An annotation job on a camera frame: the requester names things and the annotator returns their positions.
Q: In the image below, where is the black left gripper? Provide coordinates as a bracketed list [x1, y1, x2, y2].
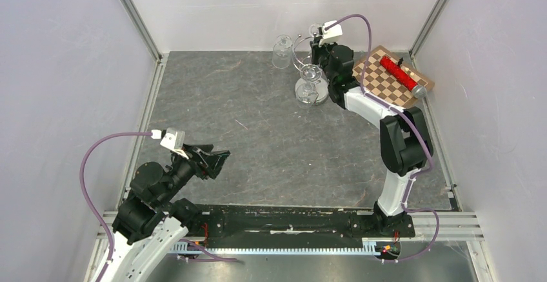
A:
[157, 142, 232, 205]

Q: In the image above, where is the chrome wine glass rack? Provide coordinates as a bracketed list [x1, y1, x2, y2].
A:
[291, 24, 328, 108]

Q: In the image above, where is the clear wine glass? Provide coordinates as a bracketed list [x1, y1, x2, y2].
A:
[272, 34, 293, 69]
[295, 64, 323, 108]

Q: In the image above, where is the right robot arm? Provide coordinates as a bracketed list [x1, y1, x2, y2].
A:
[310, 34, 432, 236]

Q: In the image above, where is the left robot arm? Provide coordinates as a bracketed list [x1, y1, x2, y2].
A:
[93, 145, 230, 281]

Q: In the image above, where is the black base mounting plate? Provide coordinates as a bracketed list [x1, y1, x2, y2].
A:
[187, 205, 415, 248]

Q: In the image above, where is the wooden chessboard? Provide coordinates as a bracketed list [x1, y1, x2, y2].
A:
[353, 46, 435, 108]

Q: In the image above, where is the red glitter microphone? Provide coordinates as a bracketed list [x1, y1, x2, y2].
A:
[379, 55, 427, 99]

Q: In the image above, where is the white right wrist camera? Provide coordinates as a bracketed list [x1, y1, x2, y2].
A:
[319, 21, 343, 46]

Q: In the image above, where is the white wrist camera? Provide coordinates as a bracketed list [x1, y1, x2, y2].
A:
[319, 21, 343, 46]
[160, 128, 185, 152]

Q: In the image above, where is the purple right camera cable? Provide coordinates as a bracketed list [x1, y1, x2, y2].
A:
[335, 14, 441, 264]

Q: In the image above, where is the purple camera cable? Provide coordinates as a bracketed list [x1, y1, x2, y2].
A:
[79, 132, 154, 282]
[335, 14, 441, 264]

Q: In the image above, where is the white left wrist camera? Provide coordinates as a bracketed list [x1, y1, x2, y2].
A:
[160, 128, 185, 152]

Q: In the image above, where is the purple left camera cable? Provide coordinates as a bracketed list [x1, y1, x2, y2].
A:
[79, 132, 154, 282]

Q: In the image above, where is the aluminium frame rail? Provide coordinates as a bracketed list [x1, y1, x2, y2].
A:
[120, 0, 163, 62]

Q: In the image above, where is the white cable duct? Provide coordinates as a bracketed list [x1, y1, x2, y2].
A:
[168, 245, 388, 256]

